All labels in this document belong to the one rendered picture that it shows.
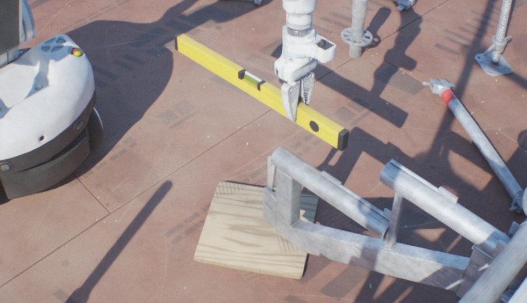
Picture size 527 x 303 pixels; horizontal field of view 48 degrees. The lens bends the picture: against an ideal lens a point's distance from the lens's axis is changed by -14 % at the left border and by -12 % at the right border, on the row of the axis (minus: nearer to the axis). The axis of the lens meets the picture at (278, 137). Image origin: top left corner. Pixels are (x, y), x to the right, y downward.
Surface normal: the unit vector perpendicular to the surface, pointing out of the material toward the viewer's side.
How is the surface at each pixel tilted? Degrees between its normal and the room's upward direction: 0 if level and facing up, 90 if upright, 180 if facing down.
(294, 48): 89
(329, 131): 90
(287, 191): 90
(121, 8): 0
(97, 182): 0
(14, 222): 0
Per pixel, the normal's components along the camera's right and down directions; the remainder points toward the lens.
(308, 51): -0.47, 0.58
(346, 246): -0.70, 0.47
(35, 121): 0.53, -0.02
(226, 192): 0.03, -0.73
